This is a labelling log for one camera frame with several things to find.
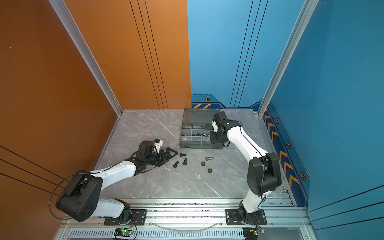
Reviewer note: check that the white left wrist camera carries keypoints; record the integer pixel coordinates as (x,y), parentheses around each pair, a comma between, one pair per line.
(157,145)

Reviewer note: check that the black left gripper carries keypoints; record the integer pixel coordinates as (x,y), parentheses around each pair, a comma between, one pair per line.
(168,153)

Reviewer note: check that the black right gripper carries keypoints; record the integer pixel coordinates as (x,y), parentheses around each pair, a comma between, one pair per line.
(213,140)

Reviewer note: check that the small right circuit board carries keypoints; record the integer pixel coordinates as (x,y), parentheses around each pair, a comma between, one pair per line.
(252,233)

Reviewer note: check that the aluminium corner frame post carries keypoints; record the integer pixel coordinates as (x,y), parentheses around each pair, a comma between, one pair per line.
(295,36)

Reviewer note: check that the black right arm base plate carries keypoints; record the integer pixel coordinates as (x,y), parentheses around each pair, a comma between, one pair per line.
(241,217)

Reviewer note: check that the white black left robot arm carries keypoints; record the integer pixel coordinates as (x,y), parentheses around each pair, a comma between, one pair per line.
(81,198)

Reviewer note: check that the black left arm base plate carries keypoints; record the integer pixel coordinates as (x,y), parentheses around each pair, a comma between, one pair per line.
(127,218)

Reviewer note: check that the left aluminium frame post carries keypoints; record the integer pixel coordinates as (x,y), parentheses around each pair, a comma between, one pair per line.
(76,36)

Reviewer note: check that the aluminium front rail frame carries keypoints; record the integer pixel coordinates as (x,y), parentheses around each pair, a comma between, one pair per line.
(205,218)

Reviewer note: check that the green circuit board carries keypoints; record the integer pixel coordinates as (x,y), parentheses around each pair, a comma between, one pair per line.
(123,233)

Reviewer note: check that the clear grey compartment organizer box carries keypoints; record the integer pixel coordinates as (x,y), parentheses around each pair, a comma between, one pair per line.
(196,128)

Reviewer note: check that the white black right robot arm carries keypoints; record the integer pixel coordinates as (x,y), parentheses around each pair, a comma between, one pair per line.
(264,174)

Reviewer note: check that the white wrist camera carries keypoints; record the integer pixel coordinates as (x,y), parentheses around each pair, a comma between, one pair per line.
(214,125)
(157,145)

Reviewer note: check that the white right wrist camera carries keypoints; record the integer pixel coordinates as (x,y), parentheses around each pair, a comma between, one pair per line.
(214,125)

